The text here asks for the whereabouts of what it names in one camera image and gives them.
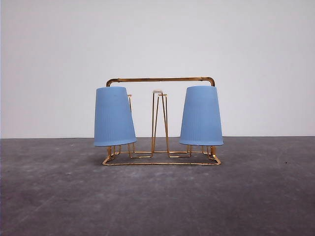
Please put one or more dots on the gold wire cup rack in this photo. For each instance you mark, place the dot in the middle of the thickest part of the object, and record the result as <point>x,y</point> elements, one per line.
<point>160,154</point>

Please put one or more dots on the blue ribbed cup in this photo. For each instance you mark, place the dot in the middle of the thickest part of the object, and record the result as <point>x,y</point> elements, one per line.
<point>113,123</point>
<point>201,121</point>

